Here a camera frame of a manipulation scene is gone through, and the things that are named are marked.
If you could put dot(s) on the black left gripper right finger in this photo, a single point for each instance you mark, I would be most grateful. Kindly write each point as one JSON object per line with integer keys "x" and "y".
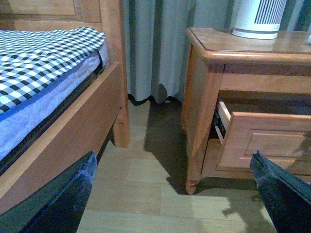
{"x": 286, "y": 197}

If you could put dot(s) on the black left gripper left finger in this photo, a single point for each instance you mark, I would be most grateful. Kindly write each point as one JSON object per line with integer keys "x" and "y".
{"x": 58, "y": 206}

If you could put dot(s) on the wooden drawer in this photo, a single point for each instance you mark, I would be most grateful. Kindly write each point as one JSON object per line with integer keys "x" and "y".
{"x": 279, "y": 130}

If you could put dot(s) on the grey quilted mattress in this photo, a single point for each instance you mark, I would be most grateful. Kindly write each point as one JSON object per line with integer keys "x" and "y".
{"x": 16, "y": 123}

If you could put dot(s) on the wooden nightstand cabinet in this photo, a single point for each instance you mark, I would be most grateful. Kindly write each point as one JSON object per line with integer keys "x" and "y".
{"x": 222, "y": 65}

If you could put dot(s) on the black white checkered bedsheet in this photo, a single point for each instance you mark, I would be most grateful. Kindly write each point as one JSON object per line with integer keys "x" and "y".
{"x": 31, "y": 60}

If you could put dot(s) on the white cylindrical air purifier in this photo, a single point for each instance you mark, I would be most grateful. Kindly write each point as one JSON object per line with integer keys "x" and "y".
{"x": 259, "y": 19}

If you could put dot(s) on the grey pleated curtain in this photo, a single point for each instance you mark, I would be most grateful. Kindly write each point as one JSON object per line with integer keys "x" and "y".
{"x": 157, "y": 48}

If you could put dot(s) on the wooden bed frame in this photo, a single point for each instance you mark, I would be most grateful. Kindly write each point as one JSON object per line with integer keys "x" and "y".
{"x": 102, "y": 108}

